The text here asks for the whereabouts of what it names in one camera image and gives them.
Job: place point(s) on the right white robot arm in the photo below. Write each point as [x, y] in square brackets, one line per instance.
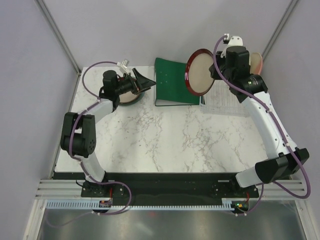
[284, 157]

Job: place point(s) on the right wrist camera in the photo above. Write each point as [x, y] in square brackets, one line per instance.
[231, 41]

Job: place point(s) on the aluminium frame rail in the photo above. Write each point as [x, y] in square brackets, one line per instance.
[68, 189]

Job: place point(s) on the red rimmed cream plate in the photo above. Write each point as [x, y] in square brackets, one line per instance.
[128, 98]

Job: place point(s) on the white slotted cable duct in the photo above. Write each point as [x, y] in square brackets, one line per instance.
[73, 204]

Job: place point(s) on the grey-blue plate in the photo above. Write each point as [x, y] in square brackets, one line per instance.
[136, 100]

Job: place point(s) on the right aluminium corner post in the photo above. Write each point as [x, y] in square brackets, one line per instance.
[280, 26]

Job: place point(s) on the dark rimmed beige plate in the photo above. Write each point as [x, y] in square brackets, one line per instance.
[197, 75]

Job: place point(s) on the aluminium corner post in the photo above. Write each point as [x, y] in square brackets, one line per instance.
[280, 26]
[58, 34]

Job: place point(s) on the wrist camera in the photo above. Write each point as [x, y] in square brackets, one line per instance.
[231, 41]
[123, 66]

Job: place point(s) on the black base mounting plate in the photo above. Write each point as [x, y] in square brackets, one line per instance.
[173, 188]

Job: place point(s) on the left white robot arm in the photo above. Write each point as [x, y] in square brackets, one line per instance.
[78, 136]

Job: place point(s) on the white wire dish rack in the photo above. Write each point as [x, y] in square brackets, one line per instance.
[220, 101]

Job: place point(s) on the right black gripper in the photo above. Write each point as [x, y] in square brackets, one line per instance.
[219, 59]

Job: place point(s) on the pink and cream plate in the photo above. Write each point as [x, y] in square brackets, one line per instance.
[256, 63]

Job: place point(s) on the left aluminium corner post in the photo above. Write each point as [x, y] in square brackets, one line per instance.
[58, 34]

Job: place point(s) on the green ring binder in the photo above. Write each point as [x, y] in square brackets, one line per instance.
[171, 89]

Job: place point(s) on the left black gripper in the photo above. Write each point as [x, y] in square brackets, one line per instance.
[144, 83]

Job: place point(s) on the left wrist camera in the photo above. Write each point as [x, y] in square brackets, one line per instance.
[123, 66]

